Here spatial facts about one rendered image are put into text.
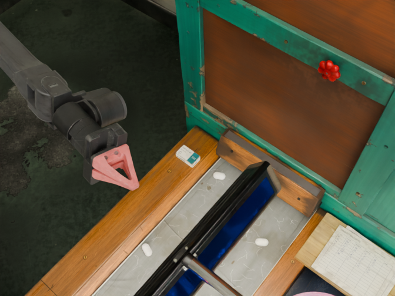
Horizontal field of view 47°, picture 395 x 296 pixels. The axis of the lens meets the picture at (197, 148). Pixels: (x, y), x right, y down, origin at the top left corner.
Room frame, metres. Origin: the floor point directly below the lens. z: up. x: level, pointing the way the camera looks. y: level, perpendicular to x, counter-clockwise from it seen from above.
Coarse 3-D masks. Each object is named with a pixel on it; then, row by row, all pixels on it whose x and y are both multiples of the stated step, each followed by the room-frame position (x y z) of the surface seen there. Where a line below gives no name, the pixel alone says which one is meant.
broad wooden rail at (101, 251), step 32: (192, 128) 0.76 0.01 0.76; (160, 160) 0.65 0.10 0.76; (128, 192) 0.56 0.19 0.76; (160, 192) 0.55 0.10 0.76; (96, 224) 0.47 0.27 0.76; (128, 224) 0.47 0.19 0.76; (64, 256) 0.39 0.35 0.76; (96, 256) 0.39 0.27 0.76; (128, 256) 0.39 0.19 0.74; (32, 288) 0.32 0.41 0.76; (64, 288) 0.31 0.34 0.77; (96, 288) 0.31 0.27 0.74
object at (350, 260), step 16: (336, 240) 0.39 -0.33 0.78; (352, 240) 0.38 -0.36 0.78; (368, 240) 0.38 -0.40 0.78; (320, 256) 0.35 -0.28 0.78; (336, 256) 0.35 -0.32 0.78; (352, 256) 0.34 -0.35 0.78; (368, 256) 0.34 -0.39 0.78; (384, 256) 0.34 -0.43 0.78; (320, 272) 0.31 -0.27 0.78; (336, 272) 0.31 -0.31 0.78; (352, 272) 0.31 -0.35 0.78; (368, 272) 0.30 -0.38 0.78; (384, 272) 0.30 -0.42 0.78; (352, 288) 0.27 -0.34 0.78; (368, 288) 0.27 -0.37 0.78; (384, 288) 0.26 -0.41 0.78
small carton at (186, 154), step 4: (180, 148) 0.68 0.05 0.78; (184, 148) 0.67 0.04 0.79; (188, 148) 0.67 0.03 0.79; (176, 152) 0.66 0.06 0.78; (180, 152) 0.66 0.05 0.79; (184, 152) 0.66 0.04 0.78; (188, 152) 0.66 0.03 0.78; (192, 152) 0.66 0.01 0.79; (176, 156) 0.66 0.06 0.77; (180, 156) 0.65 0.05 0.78; (184, 156) 0.65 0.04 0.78; (188, 156) 0.65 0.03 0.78; (192, 156) 0.65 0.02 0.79; (196, 156) 0.65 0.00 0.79; (184, 160) 0.64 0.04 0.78; (188, 160) 0.63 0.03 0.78; (192, 160) 0.63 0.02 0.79; (196, 160) 0.63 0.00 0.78; (188, 164) 0.63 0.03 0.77; (192, 164) 0.62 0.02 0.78
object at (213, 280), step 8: (184, 248) 0.27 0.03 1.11; (176, 256) 0.26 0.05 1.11; (192, 256) 0.25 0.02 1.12; (184, 264) 0.24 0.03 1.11; (192, 264) 0.24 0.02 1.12; (200, 264) 0.24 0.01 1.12; (192, 272) 0.23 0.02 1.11; (200, 272) 0.22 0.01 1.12; (208, 272) 0.22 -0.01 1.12; (208, 280) 0.21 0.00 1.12; (216, 280) 0.21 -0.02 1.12; (224, 280) 0.21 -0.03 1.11; (216, 288) 0.20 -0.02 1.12; (224, 288) 0.19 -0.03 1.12; (232, 288) 0.19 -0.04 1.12
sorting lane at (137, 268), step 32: (224, 160) 0.65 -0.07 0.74; (192, 192) 0.56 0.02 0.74; (224, 192) 0.55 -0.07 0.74; (160, 224) 0.47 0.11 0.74; (192, 224) 0.47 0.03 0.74; (256, 224) 0.45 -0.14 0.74; (288, 224) 0.45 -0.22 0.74; (160, 256) 0.39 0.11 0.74; (256, 256) 0.37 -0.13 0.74; (128, 288) 0.31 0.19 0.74; (256, 288) 0.29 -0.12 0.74
